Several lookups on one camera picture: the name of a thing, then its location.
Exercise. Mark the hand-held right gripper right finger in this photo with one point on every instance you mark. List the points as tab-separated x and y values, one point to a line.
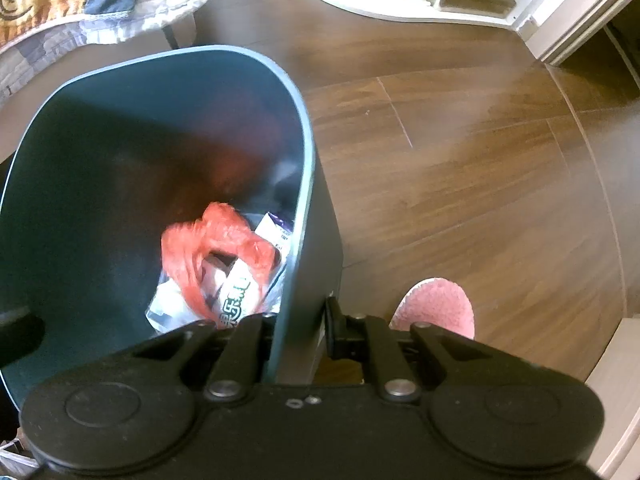
340	332

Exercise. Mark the white and purple packet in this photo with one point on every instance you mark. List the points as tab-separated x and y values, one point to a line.
272	232

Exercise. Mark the white door frame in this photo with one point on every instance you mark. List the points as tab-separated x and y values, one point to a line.
575	20

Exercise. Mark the white furniture edge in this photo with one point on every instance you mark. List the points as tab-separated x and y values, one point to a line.
617	400

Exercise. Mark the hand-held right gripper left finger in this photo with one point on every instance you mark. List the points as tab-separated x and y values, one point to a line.
240	350

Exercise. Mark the white packet with green print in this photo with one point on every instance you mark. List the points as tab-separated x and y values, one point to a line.
232	300

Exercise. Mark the teal plastic trash bin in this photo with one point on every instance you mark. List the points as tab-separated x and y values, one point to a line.
100	185

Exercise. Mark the clear plastic wrapper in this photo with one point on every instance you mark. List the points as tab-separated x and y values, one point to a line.
167	307

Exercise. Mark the dark chair leg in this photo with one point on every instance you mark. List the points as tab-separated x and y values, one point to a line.
175	32

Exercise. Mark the red plastic bag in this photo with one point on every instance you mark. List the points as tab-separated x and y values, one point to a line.
230	230

